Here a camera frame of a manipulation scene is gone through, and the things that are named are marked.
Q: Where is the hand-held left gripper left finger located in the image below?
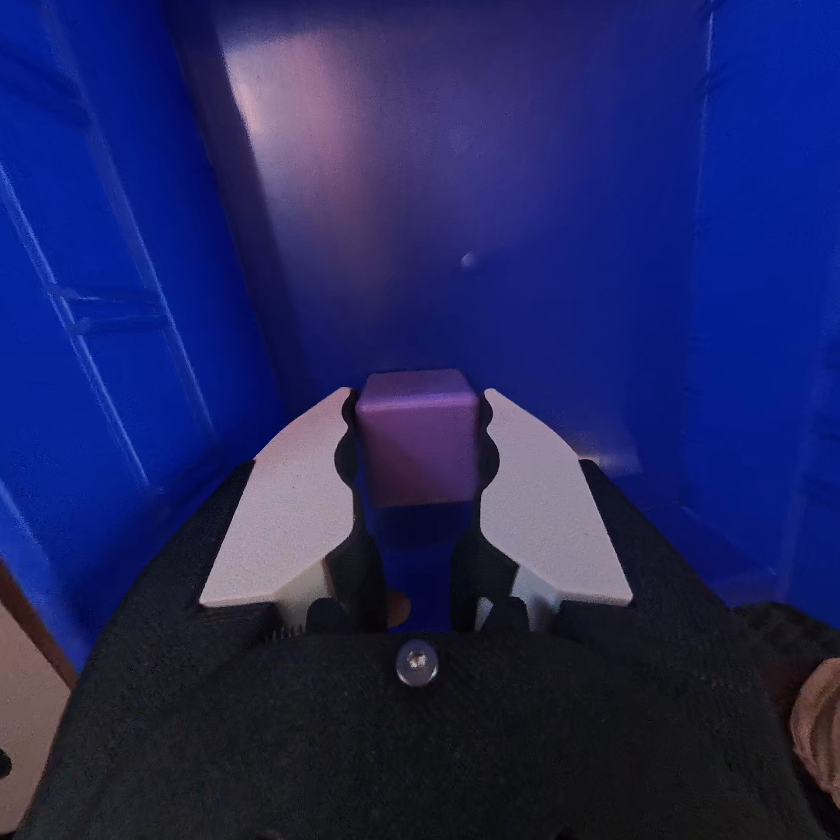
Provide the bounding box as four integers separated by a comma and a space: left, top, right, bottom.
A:
200, 388, 363, 611

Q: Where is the purple foam cube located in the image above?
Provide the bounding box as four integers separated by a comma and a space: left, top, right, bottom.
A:
355, 369, 480, 506

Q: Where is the blue plastic bin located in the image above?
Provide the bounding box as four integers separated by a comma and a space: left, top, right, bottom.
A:
0, 0, 840, 670

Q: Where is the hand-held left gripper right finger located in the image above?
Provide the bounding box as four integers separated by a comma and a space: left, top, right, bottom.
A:
473, 388, 635, 628

